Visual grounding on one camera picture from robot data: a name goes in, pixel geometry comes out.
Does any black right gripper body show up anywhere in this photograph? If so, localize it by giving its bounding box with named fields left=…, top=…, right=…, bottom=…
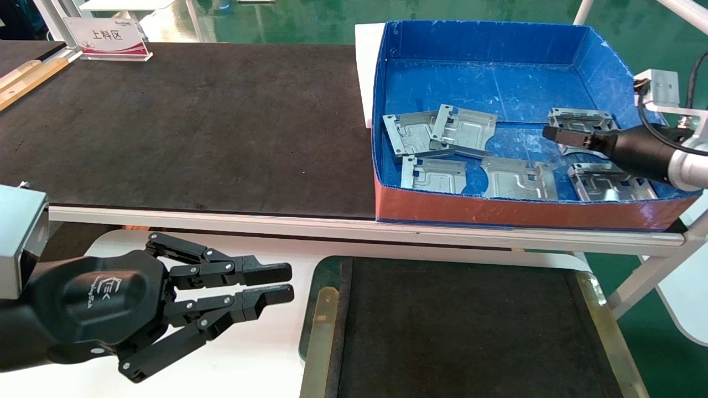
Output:
left=606, top=124, right=673, bottom=186

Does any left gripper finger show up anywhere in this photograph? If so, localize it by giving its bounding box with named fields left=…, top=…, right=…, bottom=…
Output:
left=145, top=232, right=293, bottom=289
left=118, top=285, right=295, bottom=383

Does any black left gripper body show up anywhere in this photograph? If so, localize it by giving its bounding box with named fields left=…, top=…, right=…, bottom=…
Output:
left=25, top=250, right=178, bottom=365

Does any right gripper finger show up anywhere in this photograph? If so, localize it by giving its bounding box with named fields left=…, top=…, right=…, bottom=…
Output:
left=560, top=144, right=615, bottom=160
left=543, top=125, right=618, bottom=146

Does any stamped grey metal plate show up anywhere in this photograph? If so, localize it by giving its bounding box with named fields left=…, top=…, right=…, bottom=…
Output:
left=480, top=156, right=560, bottom=201
left=383, top=111, right=443, bottom=164
left=568, top=163, right=659, bottom=202
left=429, top=104, right=498, bottom=160
left=401, top=155, right=467, bottom=195
left=548, top=108, right=620, bottom=159

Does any white work table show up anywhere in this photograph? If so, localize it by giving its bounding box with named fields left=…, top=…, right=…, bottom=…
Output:
left=0, top=228, right=594, bottom=398

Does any brass metal strip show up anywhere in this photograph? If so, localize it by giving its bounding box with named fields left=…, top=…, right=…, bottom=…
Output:
left=575, top=271, right=650, bottom=398
left=300, top=286, right=339, bottom=398

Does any blue box orange outside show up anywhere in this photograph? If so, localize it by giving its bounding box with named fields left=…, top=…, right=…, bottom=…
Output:
left=372, top=20, right=703, bottom=232

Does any white pipe arch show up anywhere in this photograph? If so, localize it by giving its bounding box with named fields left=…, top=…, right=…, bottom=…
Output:
left=574, top=0, right=708, bottom=35

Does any large black table mat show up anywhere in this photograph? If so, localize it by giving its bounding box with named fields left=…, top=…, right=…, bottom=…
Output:
left=0, top=41, right=378, bottom=219

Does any white side table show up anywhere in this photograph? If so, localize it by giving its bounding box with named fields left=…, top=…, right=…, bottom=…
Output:
left=658, top=257, right=708, bottom=348

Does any black tray green rim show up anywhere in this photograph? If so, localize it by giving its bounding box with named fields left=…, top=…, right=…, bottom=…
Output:
left=301, top=255, right=650, bottom=398

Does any white foam board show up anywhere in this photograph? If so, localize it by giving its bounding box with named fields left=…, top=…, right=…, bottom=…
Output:
left=355, top=23, right=386, bottom=129

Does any brown wooden strip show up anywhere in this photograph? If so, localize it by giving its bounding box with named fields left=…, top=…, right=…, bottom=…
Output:
left=0, top=58, right=71, bottom=112

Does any light wooden strip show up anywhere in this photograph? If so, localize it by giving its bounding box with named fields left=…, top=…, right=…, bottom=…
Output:
left=0, top=59, right=44, bottom=92

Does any small black table mat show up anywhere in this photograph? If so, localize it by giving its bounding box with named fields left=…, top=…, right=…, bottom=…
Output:
left=0, top=40, right=67, bottom=78

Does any acrylic sign red stripe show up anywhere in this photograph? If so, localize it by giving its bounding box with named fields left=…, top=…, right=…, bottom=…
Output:
left=63, top=17, right=154, bottom=62

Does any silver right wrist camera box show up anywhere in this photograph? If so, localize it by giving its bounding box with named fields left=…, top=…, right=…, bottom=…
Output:
left=634, top=69, right=708, bottom=118

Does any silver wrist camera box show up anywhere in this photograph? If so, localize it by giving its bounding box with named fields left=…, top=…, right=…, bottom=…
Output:
left=0, top=185, right=49, bottom=300
left=634, top=69, right=708, bottom=118

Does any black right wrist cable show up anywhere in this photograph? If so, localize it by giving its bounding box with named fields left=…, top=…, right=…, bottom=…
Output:
left=636, top=51, right=708, bottom=158

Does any white metal table frame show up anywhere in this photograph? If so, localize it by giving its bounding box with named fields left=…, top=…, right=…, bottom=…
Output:
left=49, top=191, right=708, bottom=320

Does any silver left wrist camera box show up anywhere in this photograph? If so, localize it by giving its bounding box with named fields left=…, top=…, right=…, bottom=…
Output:
left=0, top=185, right=49, bottom=300

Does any white aluminium frame post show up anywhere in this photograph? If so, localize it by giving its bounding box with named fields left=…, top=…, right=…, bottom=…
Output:
left=32, top=0, right=92, bottom=62

